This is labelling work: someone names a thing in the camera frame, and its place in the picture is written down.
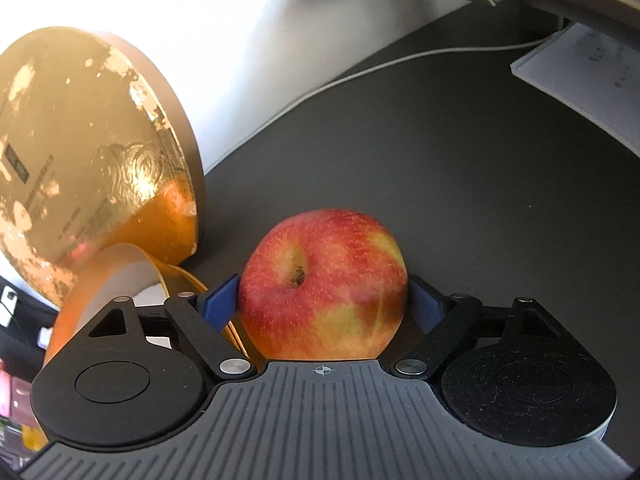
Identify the pink water bottle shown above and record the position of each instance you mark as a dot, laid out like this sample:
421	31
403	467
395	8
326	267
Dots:
21	436

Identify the red yellow apple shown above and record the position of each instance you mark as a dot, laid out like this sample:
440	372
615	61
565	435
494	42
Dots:
327	284

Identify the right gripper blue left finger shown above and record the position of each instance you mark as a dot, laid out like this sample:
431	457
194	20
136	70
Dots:
204	325

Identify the gold round box lid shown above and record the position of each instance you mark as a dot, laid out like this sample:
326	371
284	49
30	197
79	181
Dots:
96	150

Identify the gold round gift box base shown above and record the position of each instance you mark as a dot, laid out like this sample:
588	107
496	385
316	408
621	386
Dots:
120	270

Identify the white paper sheet stack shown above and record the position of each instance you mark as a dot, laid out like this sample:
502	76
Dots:
595	75

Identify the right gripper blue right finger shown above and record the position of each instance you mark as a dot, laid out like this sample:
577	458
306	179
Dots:
447	325

